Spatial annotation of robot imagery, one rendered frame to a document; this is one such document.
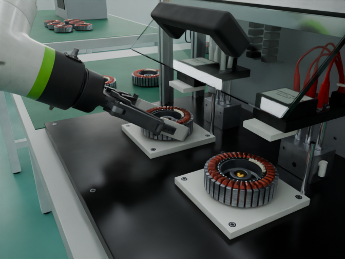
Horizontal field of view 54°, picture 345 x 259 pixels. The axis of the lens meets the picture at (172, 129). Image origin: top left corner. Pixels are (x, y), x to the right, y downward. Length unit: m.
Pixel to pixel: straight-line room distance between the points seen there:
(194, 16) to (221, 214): 0.30
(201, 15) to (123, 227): 0.32
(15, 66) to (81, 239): 0.27
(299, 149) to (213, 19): 0.38
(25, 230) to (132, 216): 1.30
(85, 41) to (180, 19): 1.72
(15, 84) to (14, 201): 1.46
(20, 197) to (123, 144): 1.36
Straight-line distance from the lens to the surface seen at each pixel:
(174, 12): 0.30
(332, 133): 0.72
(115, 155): 0.66
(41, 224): 1.78
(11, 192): 2.06
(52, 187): 0.63
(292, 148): 0.61
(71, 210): 0.57
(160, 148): 0.65
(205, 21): 0.26
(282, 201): 0.53
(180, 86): 0.69
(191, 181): 0.55
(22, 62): 0.56
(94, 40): 2.01
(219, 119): 0.76
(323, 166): 0.59
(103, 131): 0.76
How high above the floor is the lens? 1.09
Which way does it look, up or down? 25 degrees down
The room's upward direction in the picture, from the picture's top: straight up
